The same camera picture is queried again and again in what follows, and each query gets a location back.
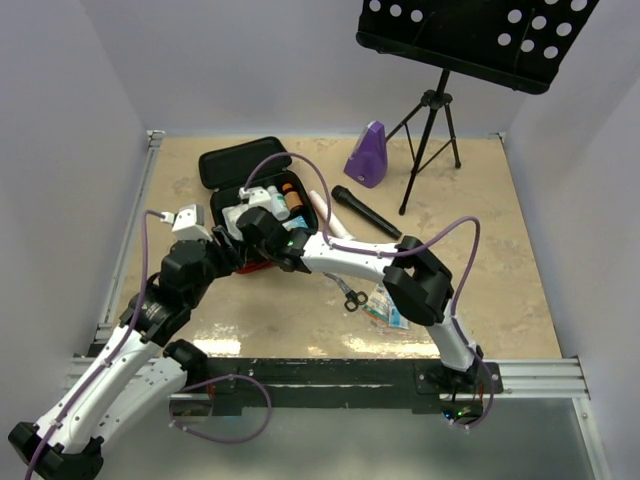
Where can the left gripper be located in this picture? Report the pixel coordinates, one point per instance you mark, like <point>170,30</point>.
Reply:
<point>230,253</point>

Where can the white plastic bottle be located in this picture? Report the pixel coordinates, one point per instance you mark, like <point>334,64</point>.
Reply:
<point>278,205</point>

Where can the white gauze packet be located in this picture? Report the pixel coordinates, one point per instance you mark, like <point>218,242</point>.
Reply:
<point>231,215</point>

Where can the brown medicine bottle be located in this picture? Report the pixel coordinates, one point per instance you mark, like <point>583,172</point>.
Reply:
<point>292,198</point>

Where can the red black medicine case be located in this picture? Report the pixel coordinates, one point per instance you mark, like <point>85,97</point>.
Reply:
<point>255,173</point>

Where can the blue pouch packet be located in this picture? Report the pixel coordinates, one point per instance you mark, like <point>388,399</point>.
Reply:
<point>295,223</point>

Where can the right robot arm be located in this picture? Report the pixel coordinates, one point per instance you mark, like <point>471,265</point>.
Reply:
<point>419,284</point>

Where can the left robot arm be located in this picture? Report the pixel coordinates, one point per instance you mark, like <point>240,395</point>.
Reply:
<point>140,365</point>

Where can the black microphone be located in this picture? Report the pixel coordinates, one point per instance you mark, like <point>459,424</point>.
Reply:
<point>345,198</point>

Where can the purple metronome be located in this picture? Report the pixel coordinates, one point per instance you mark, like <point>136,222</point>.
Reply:
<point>368,162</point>

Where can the bandage packets pile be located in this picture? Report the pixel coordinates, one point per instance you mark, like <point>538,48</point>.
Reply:
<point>383,311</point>

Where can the black music stand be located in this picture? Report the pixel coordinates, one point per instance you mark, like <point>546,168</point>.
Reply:
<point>514,44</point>

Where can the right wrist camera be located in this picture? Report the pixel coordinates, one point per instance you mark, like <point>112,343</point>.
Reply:
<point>255,197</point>

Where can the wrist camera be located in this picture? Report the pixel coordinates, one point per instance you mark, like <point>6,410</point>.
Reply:
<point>255,197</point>
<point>188,223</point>

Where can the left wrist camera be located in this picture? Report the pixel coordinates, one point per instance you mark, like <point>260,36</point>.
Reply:
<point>188,223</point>

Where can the black handled scissors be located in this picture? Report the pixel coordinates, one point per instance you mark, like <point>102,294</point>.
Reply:
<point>353,300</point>

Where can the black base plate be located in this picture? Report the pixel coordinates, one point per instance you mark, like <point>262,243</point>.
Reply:
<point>416,385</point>

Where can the aluminium frame rail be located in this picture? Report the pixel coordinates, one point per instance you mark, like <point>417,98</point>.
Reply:
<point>92,189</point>

